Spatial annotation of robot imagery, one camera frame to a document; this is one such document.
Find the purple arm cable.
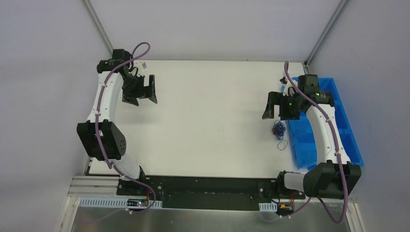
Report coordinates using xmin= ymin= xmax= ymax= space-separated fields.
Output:
xmin=278 ymin=60 xmax=349 ymax=225
xmin=81 ymin=42 xmax=157 ymax=223

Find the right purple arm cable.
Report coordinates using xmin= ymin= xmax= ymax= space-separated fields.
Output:
xmin=278 ymin=60 xmax=349 ymax=225

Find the white slotted cable duct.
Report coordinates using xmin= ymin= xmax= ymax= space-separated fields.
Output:
xmin=79 ymin=197 xmax=162 ymax=209

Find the aluminium frame rail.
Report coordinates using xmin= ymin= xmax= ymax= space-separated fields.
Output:
xmin=68 ymin=176 xmax=119 ymax=197

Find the blue cable bundle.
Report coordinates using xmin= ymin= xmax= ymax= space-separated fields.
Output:
xmin=271 ymin=120 xmax=289 ymax=151

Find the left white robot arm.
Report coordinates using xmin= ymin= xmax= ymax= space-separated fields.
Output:
xmin=76 ymin=49 xmax=158 ymax=196

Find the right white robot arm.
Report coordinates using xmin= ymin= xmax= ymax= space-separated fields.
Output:
xmin=262 ymin=74 xmax=362 ymax=199

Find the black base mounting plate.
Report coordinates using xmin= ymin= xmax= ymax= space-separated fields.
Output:
xmin=117 ymin=175 xmax=305 ymax=211

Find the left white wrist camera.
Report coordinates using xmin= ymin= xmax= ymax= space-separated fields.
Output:
xmin=132 ymin=61 xmax=147 ymax=72

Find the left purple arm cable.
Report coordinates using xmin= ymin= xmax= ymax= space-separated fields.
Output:
xmin=81 ymin=42 xmax=157 ymax=223

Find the blue plastic compartment bin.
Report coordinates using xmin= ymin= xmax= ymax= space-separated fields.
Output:
xmin=286 ymin=78 xmax=364 ymax=170

